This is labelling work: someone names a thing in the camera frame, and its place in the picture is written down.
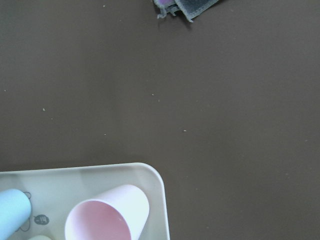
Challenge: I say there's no pink plastic cup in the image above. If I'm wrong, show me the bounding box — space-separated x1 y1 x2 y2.
64 184 150 240

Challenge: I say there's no cream white plastic cup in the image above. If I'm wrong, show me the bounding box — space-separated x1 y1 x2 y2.
28 235 52 240

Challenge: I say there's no blue plastic cup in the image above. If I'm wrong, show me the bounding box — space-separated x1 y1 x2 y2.
0 188 32 240

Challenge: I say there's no cream rabbit serving tray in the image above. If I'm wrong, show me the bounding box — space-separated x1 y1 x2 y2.
0 162 171 240

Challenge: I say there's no grey folded cloth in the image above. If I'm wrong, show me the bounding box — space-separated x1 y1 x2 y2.
153 0 219 23

